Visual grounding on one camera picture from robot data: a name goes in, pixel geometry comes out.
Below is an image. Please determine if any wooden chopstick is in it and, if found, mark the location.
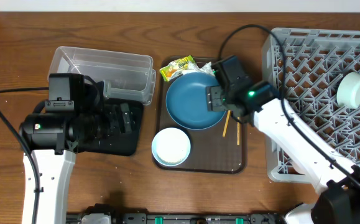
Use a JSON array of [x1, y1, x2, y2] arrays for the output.
[[236, 122, 241, 146], [222, 110, 231, 138]]

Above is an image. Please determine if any large blue bowl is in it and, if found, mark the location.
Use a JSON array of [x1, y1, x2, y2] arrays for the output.
[[165, 72, 225, 130]]

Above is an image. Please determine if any mint green small bowl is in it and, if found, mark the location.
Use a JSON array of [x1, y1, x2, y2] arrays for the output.
[[336, 72, 360, 109]]

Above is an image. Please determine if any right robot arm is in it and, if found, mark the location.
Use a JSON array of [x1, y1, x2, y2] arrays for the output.
[[206, 82, 360, 223]]

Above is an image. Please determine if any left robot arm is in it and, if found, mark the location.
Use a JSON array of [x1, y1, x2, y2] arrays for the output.
[[19, 73, 144, 223]]

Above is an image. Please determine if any grey dishwasher rack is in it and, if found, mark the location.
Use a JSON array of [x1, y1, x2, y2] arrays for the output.
[[262, 28, 360, 166]]

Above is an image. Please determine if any black plastic tray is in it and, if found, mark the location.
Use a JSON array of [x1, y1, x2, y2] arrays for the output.
[[77, 98, 144, 156]]

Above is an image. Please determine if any crumpled white tissue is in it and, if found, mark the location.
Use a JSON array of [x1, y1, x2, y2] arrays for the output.
[[182, 62, 215, 77]]

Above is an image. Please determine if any clear plastic bin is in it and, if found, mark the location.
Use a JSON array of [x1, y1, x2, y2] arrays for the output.
[[49, 46, 156, 105]]

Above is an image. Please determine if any yellow green snack wrapper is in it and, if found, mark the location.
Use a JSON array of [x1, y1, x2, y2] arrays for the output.
[[159, 55, 196, 82]]

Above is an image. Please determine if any light blue rice bowl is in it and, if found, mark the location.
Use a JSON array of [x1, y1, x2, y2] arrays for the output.
[[151, 128, 191, 167]]

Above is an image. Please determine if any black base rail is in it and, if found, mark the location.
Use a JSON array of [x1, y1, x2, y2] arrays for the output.
[[65, 203, 285, 224]]

